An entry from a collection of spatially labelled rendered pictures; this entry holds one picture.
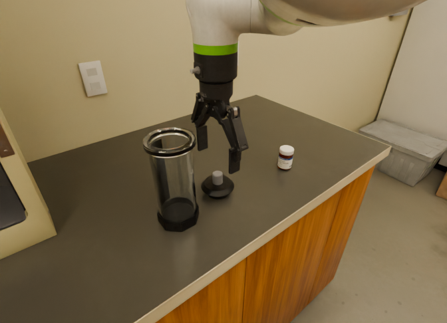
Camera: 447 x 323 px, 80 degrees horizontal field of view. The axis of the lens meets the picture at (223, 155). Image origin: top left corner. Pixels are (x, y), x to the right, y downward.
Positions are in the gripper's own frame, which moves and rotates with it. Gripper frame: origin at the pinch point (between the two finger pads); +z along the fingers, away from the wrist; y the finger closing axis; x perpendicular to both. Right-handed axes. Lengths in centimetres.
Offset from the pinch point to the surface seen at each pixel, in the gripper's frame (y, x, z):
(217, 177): 1.4, -1.0, 5.5
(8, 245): -10.7, -47.6, 8.9
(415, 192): 11, 193, 107
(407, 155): -5, 197, 80
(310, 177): 12.4, 26.0, 12.0
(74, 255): -2.2, -37.4, 11.7
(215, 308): 16.3, -13.7, 33.7
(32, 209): -10.7, -40.9, 2.4
